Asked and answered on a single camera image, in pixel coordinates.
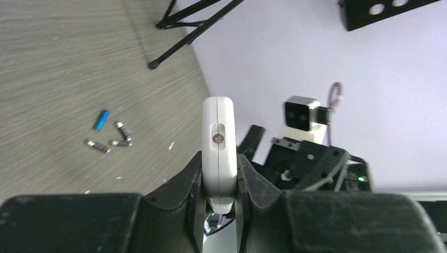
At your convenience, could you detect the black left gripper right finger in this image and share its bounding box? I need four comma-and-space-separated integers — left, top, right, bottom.
236, 154, 446, 252

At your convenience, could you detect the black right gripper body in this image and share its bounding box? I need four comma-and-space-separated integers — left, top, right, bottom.
237, 125, 372, 191

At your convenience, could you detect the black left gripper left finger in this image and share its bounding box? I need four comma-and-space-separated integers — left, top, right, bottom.
1, 152, 203, 252

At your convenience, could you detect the white remote control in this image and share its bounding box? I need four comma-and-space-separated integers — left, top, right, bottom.
201, 96, 238, 215

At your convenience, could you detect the black battery lower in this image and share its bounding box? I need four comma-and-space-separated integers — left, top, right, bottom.
109, 140, 132, 147

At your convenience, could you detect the black battery upper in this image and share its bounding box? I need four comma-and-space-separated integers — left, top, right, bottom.
115, 121, 131, 141

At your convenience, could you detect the blue battery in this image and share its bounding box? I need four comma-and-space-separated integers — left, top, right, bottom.
93, 110, 110, 131

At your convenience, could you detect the black perforated music stand tray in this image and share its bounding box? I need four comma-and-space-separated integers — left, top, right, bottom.
337, 0, 439, 32

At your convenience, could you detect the black tripod stand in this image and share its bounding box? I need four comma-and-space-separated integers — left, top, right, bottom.
147, 0, 243, 70

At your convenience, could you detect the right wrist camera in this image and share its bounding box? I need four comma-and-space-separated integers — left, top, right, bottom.
280, 96, 334, 144

